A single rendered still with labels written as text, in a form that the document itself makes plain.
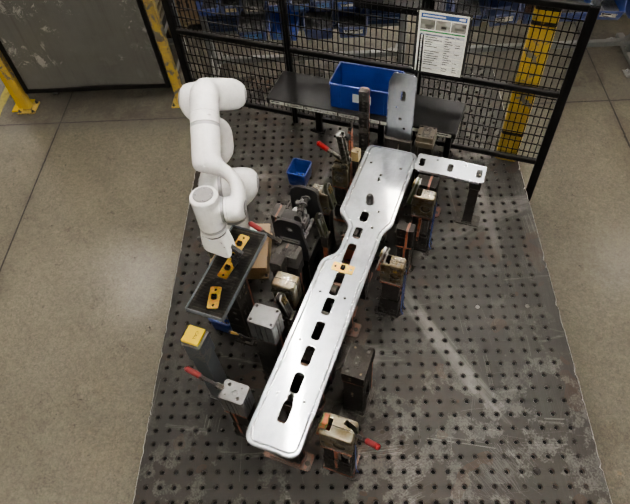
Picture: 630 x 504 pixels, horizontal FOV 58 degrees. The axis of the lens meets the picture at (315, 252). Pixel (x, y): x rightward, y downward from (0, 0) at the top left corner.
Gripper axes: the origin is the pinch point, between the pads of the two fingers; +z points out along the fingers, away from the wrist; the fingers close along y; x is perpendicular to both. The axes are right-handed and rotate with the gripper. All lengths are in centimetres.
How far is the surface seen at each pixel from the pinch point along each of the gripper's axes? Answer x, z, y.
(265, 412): -35, 23, 31
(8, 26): 140, 54, -261
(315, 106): 101, 20, -14
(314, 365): -14.5, 22.6, 38.5
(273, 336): -12.5, 17.3, 22.7
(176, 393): -34, 54, -14
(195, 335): -26.4, 6.5, 3.3
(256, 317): -10.8, 11.6, 16.3
